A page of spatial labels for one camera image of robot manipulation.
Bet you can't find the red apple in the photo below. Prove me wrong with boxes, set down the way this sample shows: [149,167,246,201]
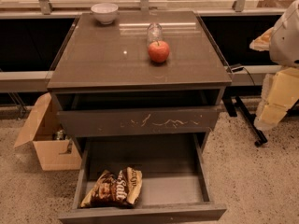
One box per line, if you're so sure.
[148,41,170,63]

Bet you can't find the closed top drawer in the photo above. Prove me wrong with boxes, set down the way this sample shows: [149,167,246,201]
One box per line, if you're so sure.
[57,106,219,137]

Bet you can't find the grey drawer cabinet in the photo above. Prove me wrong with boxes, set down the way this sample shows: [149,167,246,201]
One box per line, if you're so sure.
[46,10,233,224]

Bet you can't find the black cable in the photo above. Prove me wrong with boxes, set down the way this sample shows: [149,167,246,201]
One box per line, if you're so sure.
[226,63,257,86]

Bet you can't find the black metal stand legs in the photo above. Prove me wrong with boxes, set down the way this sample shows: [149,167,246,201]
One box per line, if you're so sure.
[222,94,267,147]

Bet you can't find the clear glass jar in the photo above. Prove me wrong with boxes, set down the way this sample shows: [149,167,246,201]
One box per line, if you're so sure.
[147,22,163,46]

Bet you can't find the metal can in box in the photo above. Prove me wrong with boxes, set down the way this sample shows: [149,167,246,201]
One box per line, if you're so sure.
[53,130,66,140]

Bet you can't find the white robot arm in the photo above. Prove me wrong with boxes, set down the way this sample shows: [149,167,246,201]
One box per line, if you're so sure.
[249,0,299,131]

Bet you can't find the brown chip bag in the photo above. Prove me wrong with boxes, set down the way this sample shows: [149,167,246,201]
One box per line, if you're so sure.
[80,167,142,208]

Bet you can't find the open cardboard box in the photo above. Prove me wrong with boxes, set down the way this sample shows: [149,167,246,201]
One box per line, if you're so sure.
[14,93,81,171]

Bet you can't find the open middle drawer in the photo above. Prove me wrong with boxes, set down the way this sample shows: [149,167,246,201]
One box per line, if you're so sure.
[59,133,226,224]

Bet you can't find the white ceramic bowl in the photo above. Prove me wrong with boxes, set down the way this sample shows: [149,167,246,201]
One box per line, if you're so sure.
[91,3,119,24]

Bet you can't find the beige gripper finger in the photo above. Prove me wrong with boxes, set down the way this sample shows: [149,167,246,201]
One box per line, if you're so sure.
[249,27,273,51]

